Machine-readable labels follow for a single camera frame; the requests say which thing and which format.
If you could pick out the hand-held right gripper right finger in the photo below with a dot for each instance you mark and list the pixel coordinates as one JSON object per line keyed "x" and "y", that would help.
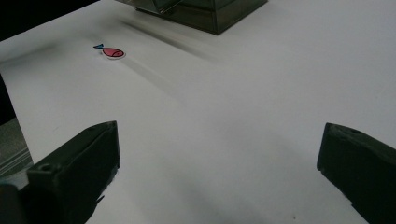
{"x": 361, "y": 165}

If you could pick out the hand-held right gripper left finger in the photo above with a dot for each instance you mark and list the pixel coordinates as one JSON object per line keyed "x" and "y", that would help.
{"x": 71, "y": 174}

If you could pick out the small red fish figure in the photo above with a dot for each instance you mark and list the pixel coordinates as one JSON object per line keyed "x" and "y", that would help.
{"x": 112, "y": 53}

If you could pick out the dark transparent storage box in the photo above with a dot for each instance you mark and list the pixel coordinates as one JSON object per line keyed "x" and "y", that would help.
{"x": 211, "y": 15}

